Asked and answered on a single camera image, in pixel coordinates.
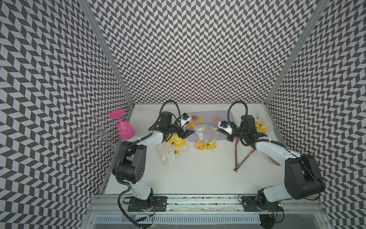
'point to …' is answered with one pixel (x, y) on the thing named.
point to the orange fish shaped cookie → (192, 125)
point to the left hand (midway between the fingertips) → (190, 127)
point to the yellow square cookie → (201, 119)
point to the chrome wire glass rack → (105, 140)
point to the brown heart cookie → (195, 118)
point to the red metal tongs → (236, 165)
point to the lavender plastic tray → (208, 118)
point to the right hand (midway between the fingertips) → (219, 129)
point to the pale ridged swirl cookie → (214, 118)
